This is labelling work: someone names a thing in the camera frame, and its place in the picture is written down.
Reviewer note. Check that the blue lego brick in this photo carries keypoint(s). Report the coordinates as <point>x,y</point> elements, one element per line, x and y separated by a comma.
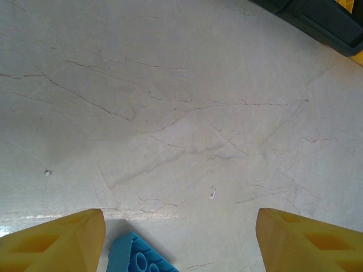
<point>133,255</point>

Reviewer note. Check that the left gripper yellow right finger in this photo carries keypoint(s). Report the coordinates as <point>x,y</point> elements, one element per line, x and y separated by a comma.
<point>306,249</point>

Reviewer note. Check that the black plastic bin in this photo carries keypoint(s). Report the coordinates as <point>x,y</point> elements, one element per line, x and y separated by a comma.
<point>317,20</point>

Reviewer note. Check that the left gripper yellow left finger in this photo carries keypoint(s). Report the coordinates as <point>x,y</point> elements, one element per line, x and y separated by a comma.
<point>56,246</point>

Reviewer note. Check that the yellow plastic bin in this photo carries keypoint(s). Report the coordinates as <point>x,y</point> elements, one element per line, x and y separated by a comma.
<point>359,59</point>

